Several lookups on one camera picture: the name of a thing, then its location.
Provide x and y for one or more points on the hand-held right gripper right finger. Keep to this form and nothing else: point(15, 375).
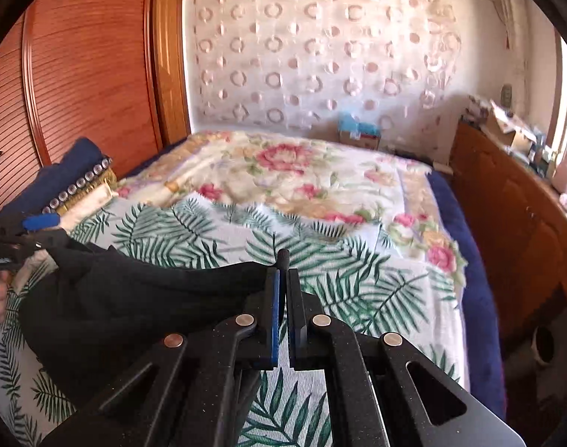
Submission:
point(297, 330)

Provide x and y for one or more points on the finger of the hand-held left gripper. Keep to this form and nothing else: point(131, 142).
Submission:
point(46, 240)
point(41, 221)

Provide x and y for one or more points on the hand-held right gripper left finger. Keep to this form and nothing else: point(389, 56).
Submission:
point(276, 316)

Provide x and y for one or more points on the black t-shirt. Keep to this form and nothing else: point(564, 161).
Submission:
point(125, 307)

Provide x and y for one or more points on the cream pillow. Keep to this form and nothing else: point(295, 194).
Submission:
point(88, 205)

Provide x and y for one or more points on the navy folded blanket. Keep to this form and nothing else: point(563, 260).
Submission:
point(60, 172)

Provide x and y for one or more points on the leaf-print bed sheet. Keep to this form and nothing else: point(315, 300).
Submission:
point(381, 298)

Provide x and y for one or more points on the floral blanket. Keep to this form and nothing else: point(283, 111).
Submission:
point(283, 167)

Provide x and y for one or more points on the wooden slatted wardrobe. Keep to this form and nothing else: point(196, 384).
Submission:
point(92, 65)

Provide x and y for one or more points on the navy bed sheet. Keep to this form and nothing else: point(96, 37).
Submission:
point(478, 312)

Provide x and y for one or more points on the blue cardboard box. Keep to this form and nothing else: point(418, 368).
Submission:
point(357, 128)

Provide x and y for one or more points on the wooden sideboard cabinet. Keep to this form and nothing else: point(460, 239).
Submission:
point(511, 223)

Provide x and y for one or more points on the dark waste bin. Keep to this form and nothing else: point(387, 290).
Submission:
point(544, 344)

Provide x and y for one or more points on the circle-patterned sheer curtain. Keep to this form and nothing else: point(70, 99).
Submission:
point(311, 46)

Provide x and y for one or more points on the open cardboard box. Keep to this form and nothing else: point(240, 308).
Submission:
point(506, 132)

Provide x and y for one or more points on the pink bottle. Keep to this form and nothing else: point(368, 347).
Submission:
point(562, 172)

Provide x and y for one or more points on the dark oval wall ornament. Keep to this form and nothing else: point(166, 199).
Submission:
point(507, 93)

